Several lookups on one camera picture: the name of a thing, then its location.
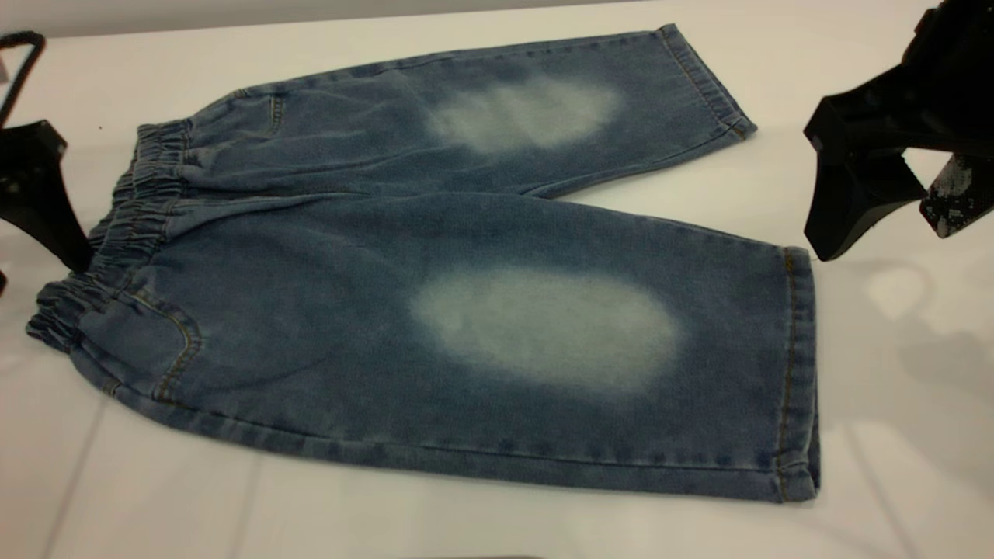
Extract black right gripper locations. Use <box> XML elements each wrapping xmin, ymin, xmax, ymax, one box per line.
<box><xmin>804</xmin><ymin>0</ymin><xmax>994</xmax><ymax>262</ymax></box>

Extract blue denim pants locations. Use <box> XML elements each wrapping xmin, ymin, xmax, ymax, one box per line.
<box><xmin>26</xmin><ymin>23</ymin><xmax>822</xmax><ymax>504</ymax></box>

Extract black braided cable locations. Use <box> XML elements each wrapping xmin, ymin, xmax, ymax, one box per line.
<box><xmin>0</xmin><ymin>30</ymin><xmax>47</xmax><ymax>129</ymax></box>

